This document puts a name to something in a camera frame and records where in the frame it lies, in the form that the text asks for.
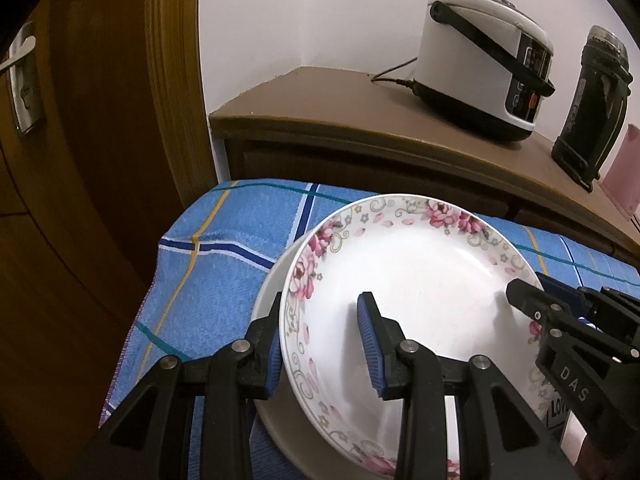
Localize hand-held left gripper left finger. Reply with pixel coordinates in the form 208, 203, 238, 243
65, 290, 285, 480

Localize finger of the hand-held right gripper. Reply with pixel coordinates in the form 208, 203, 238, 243
534, 271, 601, 331
506, 279, 568, 328

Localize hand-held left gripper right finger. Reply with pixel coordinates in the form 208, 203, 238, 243
356, 291, 581, 480

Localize floral white plate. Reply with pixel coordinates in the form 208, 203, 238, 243
279, 194, 566, 480

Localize blue checked cloth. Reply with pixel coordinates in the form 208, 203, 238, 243
97, 179, 640, 480

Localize pink electric kettle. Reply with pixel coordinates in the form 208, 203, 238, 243
597, 122, 640, 221

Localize brown wooden cabinet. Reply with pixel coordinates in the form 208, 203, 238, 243
207, 66, 640, 281

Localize plain wooden door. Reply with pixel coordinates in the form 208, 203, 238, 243
0, 0, 201, 466

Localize white rice cooker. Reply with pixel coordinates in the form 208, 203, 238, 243
414, 0, 557, 143

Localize black rice cooker cable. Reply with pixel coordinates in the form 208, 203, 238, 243
371, 55, 422, 95

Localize wooden door frame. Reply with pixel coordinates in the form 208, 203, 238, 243
144, 0, 222, 211

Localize silver door handle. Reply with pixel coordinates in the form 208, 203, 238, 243
0, 20, 48, 136

